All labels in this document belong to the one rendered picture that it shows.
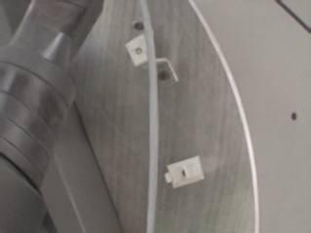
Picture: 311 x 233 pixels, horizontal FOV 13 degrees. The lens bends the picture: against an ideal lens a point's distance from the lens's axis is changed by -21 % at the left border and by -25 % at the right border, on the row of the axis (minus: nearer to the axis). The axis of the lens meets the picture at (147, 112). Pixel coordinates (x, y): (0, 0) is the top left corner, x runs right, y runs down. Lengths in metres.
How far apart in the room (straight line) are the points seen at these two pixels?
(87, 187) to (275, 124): 0.13
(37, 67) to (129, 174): 0.15
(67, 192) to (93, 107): 0.07
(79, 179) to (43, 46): 0.13
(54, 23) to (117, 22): 0.11
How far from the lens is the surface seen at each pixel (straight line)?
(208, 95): 1.01
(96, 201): 1.04
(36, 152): 0.92
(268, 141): 1.00
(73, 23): 0.94
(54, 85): 0.93
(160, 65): 1.02
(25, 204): 0.90
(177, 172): 1.02
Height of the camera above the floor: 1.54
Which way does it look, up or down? 9 degrees down
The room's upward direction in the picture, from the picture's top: 4 degrees clockwise
